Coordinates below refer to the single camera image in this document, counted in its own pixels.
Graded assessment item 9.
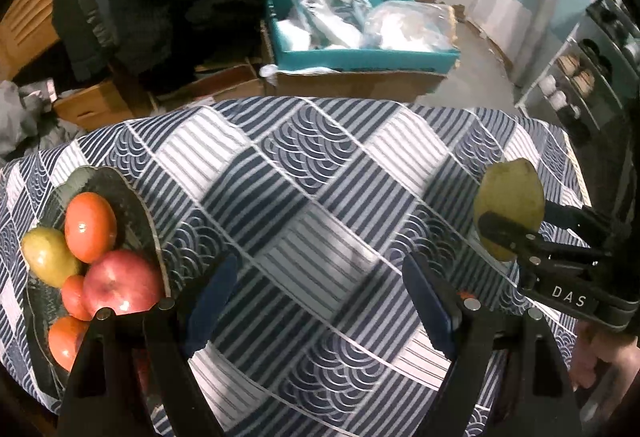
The red apple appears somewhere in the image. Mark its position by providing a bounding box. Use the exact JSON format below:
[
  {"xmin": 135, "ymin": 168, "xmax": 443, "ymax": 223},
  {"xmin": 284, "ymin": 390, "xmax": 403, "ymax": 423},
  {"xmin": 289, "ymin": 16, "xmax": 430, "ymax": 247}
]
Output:
[
  {"xmin": 81, "ymin": 249, "xmax": 165, "ymax": 315},
  {"xmin": 134, "ymin": 349, "xmax": 151, "ymax": 395}
]

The yellow pear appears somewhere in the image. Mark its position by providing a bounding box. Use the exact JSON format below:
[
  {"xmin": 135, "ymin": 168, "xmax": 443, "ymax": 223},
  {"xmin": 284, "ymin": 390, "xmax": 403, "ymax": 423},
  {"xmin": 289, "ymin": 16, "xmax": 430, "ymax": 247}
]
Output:
[
  {"xmin": 473, "ymin": 158, "xmax": 546, "ymax": 261},
  {"xmin": 21, "ymin": 226, "xmax": 82, "ymax": 289}
]

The large orange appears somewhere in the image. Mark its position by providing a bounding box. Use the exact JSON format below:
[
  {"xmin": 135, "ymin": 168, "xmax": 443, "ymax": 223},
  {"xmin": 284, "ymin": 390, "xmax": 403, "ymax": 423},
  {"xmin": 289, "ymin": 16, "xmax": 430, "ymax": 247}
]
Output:
[{"xmin": 48, "ymin": 316, "xmax": 89, "ymax": 372}]

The right hand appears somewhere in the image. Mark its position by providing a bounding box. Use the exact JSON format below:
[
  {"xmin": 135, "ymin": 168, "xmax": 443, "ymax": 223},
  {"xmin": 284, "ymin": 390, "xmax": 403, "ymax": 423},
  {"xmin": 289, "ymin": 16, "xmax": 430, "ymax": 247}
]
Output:
[{"xmin": 570, "ymin": 321, "xmax": 639, "ymax": 396}]

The blue patterned tablecloth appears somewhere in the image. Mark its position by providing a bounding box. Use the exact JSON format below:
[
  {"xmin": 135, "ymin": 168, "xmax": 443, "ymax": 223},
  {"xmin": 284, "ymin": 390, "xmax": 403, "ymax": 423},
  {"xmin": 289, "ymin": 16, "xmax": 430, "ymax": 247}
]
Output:
[{"xmin": 1, "ymin": 97, "xmax": 589, "ymax": 436}]

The metal shoe rack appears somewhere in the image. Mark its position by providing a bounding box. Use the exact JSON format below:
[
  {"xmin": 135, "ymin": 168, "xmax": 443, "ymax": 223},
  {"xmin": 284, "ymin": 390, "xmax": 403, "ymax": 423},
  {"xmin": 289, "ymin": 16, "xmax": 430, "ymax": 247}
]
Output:
[{"xmin": 516, "ymin": 0, "xmax": 639, "ymax": 145}]

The flat cardboard box red label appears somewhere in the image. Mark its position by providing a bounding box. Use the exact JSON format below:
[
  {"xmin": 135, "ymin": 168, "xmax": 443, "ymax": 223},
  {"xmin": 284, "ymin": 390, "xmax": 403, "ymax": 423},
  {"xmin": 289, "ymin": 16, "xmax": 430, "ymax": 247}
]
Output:
[{"xmin": 151, "ymin": 64, "xmax": 265, "ymax": 111}]

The wooden drawer base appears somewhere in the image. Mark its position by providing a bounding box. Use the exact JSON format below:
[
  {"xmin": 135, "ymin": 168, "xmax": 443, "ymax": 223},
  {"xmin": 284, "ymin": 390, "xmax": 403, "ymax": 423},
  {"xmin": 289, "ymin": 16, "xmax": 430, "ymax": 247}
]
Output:
[{"xmin": 53, "ymin": 80, "xmax": 134, "ymax": 132}]

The teal plastic crate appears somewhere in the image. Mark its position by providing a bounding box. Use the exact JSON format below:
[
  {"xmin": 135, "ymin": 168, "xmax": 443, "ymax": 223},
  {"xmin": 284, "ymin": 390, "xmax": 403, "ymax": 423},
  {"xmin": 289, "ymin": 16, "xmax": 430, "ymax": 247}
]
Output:
[{"xmin": 266, "ymin": 0, "xmax": 460, "ymax": 75}]

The pile of clothes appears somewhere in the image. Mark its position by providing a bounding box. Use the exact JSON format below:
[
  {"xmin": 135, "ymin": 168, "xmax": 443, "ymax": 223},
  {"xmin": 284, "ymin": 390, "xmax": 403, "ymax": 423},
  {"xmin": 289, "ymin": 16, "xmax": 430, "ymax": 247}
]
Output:
[{"xmin": 0, "ymin": 79, "xmax": 86, "ymax": 166}]

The clear plastic bag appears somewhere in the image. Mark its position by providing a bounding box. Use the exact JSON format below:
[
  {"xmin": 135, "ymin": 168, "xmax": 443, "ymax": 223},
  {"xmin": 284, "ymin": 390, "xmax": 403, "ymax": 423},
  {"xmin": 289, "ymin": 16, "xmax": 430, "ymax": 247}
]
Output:
[{"xmin": 360, "ymin": 1, "xmax": 457, "ymax": 53}]

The wooden louvered wardrobe door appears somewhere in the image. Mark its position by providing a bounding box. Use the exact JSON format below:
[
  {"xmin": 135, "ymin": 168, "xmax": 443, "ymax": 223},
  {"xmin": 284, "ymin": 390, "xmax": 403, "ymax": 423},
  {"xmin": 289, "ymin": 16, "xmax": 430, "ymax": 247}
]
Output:
[{"xmin": 1, "ymin": 0, "xmax": 60, "ymax": 80}]

